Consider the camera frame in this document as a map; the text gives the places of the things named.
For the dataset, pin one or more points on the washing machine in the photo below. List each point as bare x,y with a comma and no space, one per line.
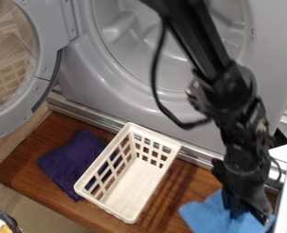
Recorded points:
109,75

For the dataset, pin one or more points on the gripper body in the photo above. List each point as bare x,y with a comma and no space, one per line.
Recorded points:
243,180

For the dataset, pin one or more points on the purple cloth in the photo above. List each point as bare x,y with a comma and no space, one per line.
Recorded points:
68,160

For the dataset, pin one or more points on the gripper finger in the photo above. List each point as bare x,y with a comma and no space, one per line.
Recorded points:
261,213
231,204

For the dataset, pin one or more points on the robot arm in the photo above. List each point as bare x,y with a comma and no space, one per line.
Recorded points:
224,91

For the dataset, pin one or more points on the white plastic basket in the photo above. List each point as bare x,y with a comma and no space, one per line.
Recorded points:
129,179

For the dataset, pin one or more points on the blue cloth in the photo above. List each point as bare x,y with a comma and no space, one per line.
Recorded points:
208,217

